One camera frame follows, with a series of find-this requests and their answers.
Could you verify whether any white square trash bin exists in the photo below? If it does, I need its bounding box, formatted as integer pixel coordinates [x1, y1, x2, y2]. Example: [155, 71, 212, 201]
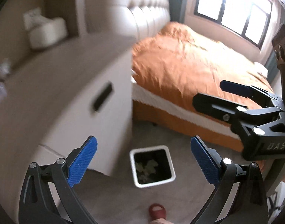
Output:
[129, 145, 176, 188]

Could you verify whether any crumpled clear plastic bag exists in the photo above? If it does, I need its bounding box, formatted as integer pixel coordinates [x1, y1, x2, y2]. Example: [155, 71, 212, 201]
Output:
[0, 58, 12, 80]

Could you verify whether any orange bed cover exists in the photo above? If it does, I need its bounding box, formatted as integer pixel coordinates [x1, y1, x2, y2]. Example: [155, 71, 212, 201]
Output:
[131, 21, 274, 152]

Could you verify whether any white tissue box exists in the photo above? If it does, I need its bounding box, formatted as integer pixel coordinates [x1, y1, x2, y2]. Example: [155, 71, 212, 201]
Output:
[28, 16, 68, 50]

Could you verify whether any white bedside cabinet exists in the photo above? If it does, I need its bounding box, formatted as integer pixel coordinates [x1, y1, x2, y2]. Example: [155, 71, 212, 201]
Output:
[0, 33, 135, 221]

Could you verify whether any white padded headboard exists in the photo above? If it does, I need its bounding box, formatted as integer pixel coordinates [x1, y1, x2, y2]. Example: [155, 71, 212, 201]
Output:
[84, 0, 170, 40]

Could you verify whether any black framed window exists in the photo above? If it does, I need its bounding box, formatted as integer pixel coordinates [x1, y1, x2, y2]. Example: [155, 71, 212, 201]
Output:
[194, 0, 272, 49]

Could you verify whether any red slipper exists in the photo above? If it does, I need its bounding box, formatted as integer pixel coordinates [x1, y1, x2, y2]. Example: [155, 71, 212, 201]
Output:
[149, 203, 167, 221]

